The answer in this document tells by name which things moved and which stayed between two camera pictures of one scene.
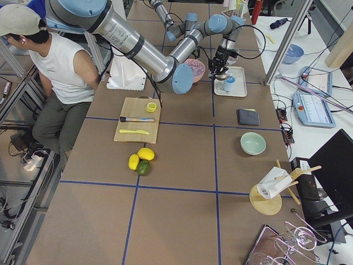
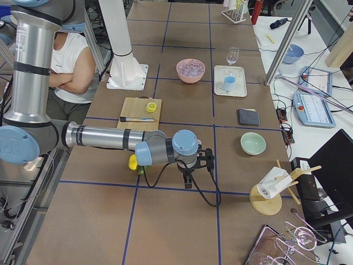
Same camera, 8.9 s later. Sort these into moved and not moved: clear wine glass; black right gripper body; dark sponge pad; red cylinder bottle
Moved: black right gripper body
Not moved: red cylinder bottle; dark sponge pad; clear wine glass
